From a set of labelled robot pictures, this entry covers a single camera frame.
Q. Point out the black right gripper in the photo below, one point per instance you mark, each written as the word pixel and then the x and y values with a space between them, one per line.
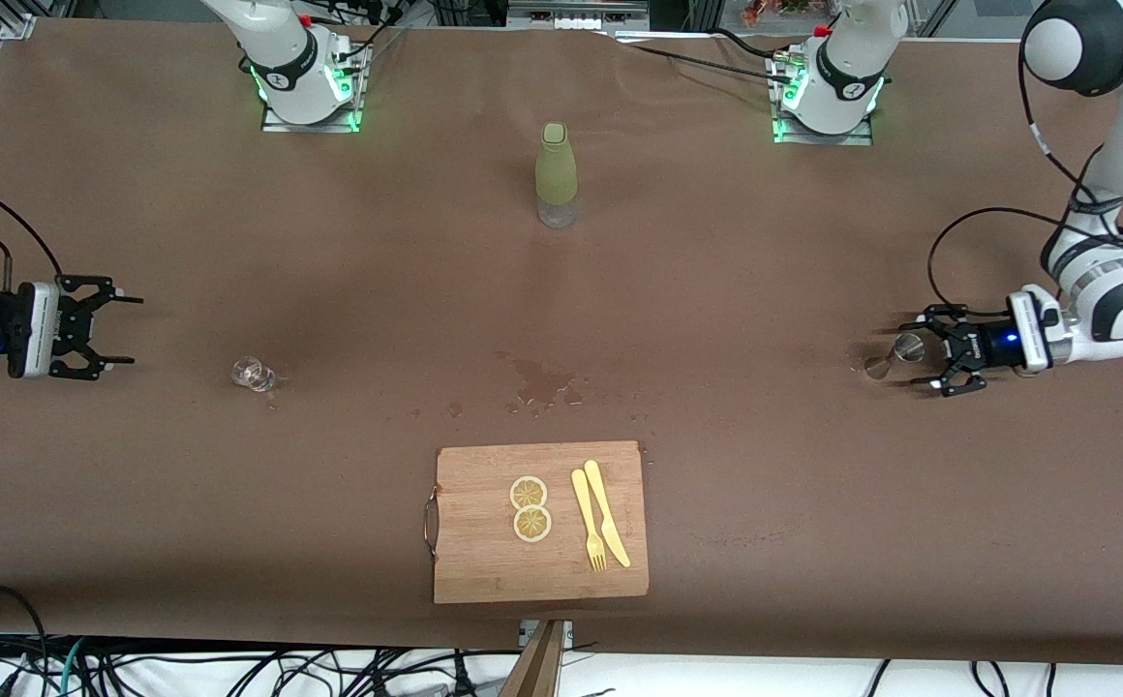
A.
pixel 69 327

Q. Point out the small metal bracket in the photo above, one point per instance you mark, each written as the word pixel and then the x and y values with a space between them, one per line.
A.
pixel 566 631

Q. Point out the small clear glass cup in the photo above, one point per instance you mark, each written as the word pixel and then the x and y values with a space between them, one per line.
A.
pixel 254 375

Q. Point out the wooden cutting board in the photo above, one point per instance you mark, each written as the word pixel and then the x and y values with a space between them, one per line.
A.
pixel 484 561

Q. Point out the brown wooden beam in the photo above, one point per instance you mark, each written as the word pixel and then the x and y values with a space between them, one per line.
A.
pixel 537 673

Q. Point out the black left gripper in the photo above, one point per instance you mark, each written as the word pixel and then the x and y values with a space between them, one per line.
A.
pixel 986 348

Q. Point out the green sleeved clear bottle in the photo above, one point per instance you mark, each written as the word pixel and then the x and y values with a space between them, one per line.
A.
pixel 557 165

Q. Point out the lemon slice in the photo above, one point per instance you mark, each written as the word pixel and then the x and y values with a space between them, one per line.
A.
pixel 529 493
pixel 532 525

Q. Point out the spilled liquid puddle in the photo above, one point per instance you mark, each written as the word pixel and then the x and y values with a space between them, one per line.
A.
pixel 547 385

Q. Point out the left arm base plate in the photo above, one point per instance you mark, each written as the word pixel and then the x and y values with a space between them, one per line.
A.
pixel 823 139

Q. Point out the brown table cover sheet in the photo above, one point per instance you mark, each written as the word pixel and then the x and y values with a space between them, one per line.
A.
pixel 813 484

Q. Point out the steel double jigger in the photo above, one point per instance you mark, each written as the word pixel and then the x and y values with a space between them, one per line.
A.
pixel 879 366

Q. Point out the yellow plastic knife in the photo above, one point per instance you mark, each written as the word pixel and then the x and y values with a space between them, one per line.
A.
pixel 605 513

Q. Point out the aluminium frame profile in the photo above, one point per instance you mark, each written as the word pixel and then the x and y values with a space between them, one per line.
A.
pixel 19 24

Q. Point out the yellow plastic fork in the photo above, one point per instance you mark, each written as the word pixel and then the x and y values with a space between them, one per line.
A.
pixel 584 508

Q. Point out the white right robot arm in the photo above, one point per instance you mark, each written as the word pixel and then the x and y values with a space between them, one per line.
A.
pixel 281 58

